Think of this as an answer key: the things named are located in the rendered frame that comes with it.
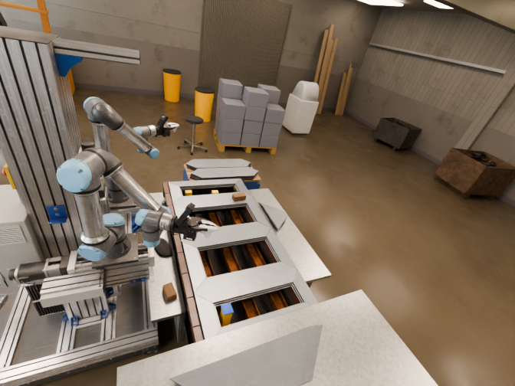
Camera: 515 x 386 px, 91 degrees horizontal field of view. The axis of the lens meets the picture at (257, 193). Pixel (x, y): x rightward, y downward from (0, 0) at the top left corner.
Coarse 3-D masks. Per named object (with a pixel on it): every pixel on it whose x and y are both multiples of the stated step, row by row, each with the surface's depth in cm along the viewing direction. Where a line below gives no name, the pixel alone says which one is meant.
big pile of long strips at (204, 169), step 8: (192, 160) 282; (200, 160) 285; (208, 160) 289; (216, 160) 293; (224, 160) 296; (232, 160) 301; (240, 160) 305; (192, 168) 274; (200, 168) 270; (208, 168) 274; (216, 168) 277; (224, 168) 280; (232, 168) 284; (240, 168) 287; (248, 168) 291; (192, 176) 260; (200, 176) 258; (208, 176) 261; (216, 176) 264; (224, 176) 267; (232, 176) 270; (240, 176) 274; (248, 176) 279
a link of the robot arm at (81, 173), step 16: (80, 160) 96; (96, 160) 101; (64, 176) 94; (80, 176) 94; (96, 176) 101; (80, 192) 99; (96, 192) 106; (80, 208) 106; (96, 208) 109; (96, 224) 112; (96, 240) 116; (112, 240) 126; (96, 256) 118
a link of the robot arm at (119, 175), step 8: (104, 152) 107; (112, 160) 110; (112, 168) 110; (120, 168) 113; (104, 176) 112; (112, 176) 112; (120, 176) 113; (128, 176) 116; (120, 184) 114; (128, 184) 115; (136, 184) 118; (128, 192) 116; (136, 192) 117; (144, 192) 120; (136, 200) 119; (144, 200) 120; (152, 200) 123; (144, 208) 121; (152, 208) 122; (160, 208) 125; (168, 208) 131
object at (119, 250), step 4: (124, 240) 139; (128, 240) 143; (116, 244) 136; (120, 244) 138; (124, 244) 140; (128, 244) 143; (112, 248) 136; (116, 248) 137; (120, 248) 138; (124, 248) 141; (128, 248) 142; (108, 252) 136; (112, 252) 136; (116, 252) 137; (120, 252) 138; (124, 252) 140; (108, 256) 137; (112, 256) 137; (116, 256) 138; (120, 256) 139
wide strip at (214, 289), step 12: (276, 264) 182; (216, 276) 163; (228, 276) 165; (240, 276) 167; (252, 276) 169; (264, 276) 171; (276, 276) 173; (288, 276) 175; (204, 288) 155; (216, 288) 157; (228, 288) 158; (240, 288) 160; (252, 288) 162; (264, 288) 164; (216, 300) 150
